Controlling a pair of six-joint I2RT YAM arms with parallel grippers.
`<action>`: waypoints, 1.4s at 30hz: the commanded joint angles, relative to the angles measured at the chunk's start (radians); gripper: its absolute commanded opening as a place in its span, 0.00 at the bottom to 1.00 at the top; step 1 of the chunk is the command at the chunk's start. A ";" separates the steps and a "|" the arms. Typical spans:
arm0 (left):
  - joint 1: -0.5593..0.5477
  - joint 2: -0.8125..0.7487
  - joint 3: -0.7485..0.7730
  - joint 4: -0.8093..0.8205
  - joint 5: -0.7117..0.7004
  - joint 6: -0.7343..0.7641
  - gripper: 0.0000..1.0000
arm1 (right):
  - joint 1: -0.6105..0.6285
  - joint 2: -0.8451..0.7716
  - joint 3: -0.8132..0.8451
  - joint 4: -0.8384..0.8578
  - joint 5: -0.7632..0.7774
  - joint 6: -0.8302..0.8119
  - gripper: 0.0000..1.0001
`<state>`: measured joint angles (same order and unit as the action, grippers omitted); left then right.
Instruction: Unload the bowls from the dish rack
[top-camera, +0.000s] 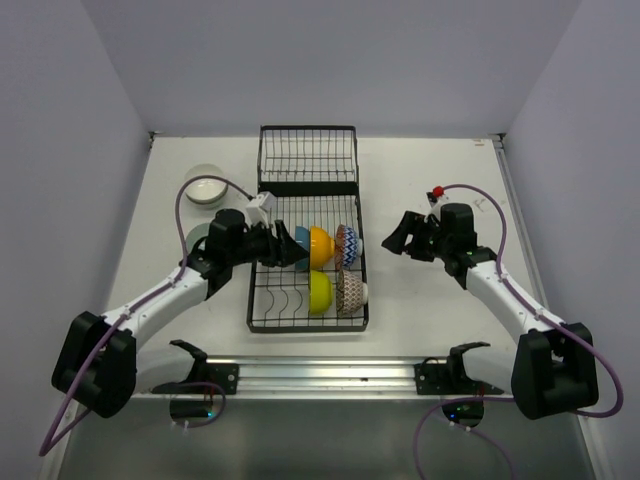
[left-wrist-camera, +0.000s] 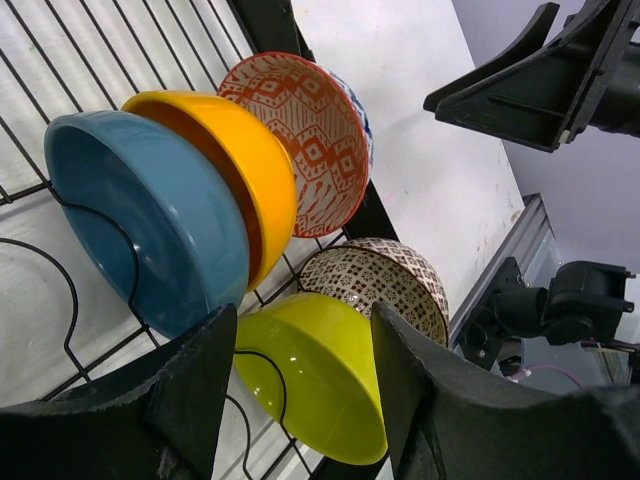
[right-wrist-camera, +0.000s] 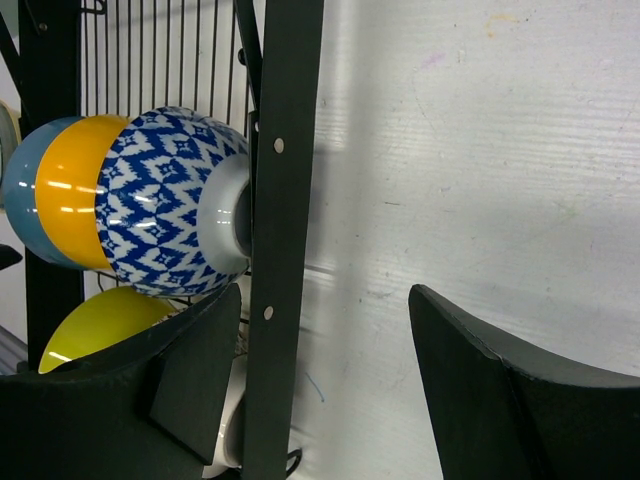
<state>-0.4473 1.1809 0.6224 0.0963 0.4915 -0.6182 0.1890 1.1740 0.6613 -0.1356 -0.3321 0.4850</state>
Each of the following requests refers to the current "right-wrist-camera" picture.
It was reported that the pale grey-green bowl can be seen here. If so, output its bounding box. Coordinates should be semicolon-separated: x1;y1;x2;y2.
0;100;22;210

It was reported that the blue zigzag patterned bowl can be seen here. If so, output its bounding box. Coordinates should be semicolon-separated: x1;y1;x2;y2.
95;106;251;297

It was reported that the aluminium mounting rail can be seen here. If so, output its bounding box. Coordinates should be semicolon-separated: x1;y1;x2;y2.
0;327;29;375

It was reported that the lime yellow bowl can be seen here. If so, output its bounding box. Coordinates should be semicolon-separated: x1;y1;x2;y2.
38;286;177;374

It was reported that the brown scale patterned bowl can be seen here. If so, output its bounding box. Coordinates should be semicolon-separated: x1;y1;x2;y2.
202;327;248;479

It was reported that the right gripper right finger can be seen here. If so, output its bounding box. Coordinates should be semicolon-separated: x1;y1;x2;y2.
408;284;639;479

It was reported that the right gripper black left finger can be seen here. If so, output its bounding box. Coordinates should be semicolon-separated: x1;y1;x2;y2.
1;285;241;479

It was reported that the black wire dish rack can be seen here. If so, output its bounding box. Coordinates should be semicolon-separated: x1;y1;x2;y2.
1;1;323;479

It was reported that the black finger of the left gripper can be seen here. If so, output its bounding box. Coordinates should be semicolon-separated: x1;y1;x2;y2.
0;244;23;271

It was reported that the blue ceramic bowl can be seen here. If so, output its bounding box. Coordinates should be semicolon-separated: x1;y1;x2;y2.
2;116;83;270

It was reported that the orange ceramic bowl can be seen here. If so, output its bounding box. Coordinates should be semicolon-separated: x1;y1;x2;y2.
35;114;130;270

